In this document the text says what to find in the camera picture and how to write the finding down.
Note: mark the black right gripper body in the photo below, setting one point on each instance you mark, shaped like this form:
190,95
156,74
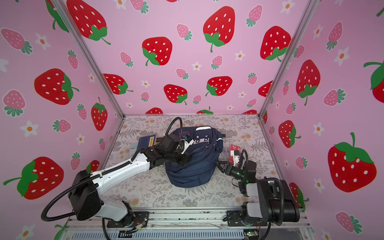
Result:
237,173

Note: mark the aluminium corner post right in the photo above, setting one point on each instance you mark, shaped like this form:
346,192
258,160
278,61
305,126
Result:
301,28

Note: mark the red stationery package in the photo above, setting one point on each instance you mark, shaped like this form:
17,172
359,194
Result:
235,154

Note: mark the light blue calculator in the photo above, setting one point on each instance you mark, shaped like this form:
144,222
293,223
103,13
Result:
134,147

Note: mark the dark blue Chinese book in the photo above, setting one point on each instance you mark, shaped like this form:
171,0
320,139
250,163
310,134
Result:
147,141

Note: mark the navy blue student backpack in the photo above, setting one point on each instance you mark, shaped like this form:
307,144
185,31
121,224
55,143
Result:
205,151

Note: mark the aluminium corner post left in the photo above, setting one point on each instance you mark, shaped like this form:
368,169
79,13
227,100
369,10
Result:
79,40

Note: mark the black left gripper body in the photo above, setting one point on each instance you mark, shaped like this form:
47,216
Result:
177,156

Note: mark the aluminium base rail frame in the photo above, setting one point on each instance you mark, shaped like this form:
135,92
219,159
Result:
189,224

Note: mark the aluminium corner post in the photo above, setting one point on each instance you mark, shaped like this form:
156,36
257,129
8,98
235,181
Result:
301,28
79,40

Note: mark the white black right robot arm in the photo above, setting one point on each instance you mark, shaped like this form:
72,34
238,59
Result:
276,203

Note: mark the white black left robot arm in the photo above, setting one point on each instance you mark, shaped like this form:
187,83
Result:
87,197

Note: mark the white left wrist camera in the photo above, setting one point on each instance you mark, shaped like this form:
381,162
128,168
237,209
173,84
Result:
187,142

